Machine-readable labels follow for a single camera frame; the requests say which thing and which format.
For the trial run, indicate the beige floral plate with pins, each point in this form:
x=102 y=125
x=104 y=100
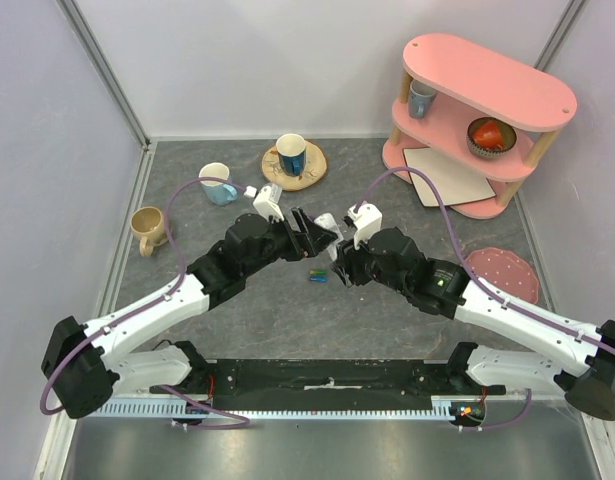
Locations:
x=314 y=168

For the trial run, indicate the white remote control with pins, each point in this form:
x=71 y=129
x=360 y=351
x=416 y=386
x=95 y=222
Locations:
x=328 y=222

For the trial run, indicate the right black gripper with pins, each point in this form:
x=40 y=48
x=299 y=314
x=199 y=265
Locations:
x=349 y=258

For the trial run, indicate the white square plate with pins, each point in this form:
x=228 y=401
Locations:
x=455 y=183

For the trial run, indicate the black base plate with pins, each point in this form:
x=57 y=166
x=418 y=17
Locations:
x=329 y=385

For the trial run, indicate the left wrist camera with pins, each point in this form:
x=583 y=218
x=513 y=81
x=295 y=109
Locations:
x=266 y=201

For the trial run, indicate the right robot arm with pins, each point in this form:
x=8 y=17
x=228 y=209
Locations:
x=573 y=357

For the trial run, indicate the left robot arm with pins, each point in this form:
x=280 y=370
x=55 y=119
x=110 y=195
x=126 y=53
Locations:
x=86 y=364

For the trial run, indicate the dark blue mug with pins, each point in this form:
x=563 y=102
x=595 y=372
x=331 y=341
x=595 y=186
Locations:
x=291 y=150

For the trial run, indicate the grey-blue mug on shelf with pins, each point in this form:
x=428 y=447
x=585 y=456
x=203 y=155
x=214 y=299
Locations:
x=420 y=99

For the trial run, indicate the dark patterned bowl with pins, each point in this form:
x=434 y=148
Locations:
x=509 y=139

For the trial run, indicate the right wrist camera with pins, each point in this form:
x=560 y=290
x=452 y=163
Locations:
x=366 y=219

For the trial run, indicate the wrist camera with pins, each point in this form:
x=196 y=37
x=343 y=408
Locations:
x=366 y=219
x=266 y=201

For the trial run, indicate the light blue mug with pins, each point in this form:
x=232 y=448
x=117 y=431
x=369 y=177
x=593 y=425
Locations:
x=216 y=183

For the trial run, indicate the beige mug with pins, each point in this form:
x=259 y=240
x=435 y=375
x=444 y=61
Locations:
x=148 y=225

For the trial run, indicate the pink dotted plate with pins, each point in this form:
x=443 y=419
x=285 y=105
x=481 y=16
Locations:
x=505 y=270

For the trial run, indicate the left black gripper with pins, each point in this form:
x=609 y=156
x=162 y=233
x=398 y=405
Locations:
x=313 y=237

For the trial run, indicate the red cup in bowl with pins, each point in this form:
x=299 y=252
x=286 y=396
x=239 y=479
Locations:
x=488 y=136

